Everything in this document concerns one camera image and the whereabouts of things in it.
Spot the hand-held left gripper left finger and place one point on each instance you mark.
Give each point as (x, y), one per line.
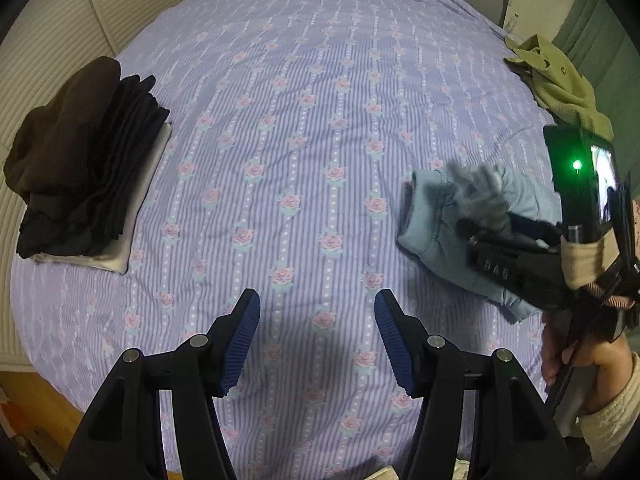
(241, 330)

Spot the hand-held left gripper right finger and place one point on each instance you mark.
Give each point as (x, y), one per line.
(395, 335)

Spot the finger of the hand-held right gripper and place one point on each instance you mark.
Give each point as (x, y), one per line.
(530, 230)

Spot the grey cloth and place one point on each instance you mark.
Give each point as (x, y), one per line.
(480, 190)

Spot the light blue pants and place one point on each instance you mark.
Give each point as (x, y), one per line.
(430, 230)

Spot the person's right forearm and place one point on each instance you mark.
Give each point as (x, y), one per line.
(615, 425)

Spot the person's right hand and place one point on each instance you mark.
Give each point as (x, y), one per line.
(607, 360)

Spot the olive green garment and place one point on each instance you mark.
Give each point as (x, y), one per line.
(555, 80)

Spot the folded white garment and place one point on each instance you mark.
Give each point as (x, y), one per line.
(145, 195)

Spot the green curtain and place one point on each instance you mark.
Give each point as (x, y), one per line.
(600, 35)

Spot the purple floral bed sheet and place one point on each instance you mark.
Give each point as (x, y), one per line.
(300, 135)

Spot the folded black garment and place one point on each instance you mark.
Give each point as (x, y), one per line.
(115, 160)

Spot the folded brown garment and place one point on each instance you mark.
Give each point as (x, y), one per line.
(55, 130)

